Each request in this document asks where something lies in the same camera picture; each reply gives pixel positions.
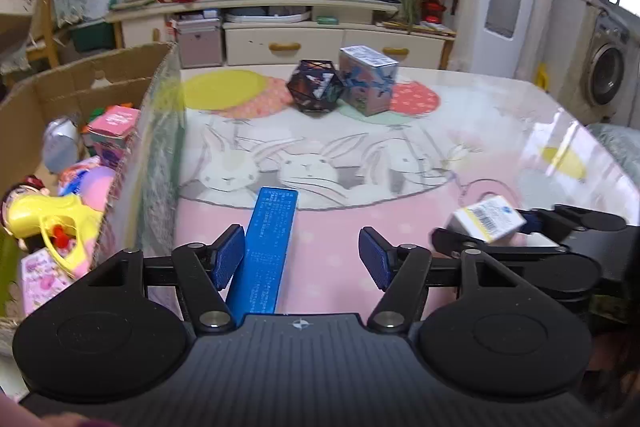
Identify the long blue carton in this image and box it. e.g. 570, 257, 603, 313
227, 186, 297, 324

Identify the white yellow medicine box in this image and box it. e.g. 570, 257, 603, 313
446, 196, 526, 243

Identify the purple picture box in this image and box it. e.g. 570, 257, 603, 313
21, 249, 73, 315

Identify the pink small box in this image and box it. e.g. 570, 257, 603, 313
82, 105, 140, 169

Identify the grey white bottle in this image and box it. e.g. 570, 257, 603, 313
41, 117, 80, 174

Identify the black-haired doll figure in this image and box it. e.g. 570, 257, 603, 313
1, 174, 50, 230

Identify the brown cardboard box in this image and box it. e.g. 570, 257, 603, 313
0, 41, 188, 323

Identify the pink egg toy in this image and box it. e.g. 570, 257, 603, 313
58, 156, 115, 211

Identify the yellow toy gun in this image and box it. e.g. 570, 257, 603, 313
3, 193, 103, 279

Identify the white blue patterned box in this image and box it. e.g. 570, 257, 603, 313
338, 46, 399, 116

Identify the dark polyhedron puzzle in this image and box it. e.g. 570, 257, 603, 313
286, 60, 346, 113

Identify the washing machine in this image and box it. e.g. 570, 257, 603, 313
561, 4, 639, 126

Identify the pink storage case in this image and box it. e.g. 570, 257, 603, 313
176, 18, 224, 68

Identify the cream tv cabinet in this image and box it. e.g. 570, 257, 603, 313
105, 0, 454, 69

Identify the red lantern ornament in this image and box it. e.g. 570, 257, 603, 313
422, 0, 446, 24

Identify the wooden chair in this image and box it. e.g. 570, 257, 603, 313
24, 0, 87, 68

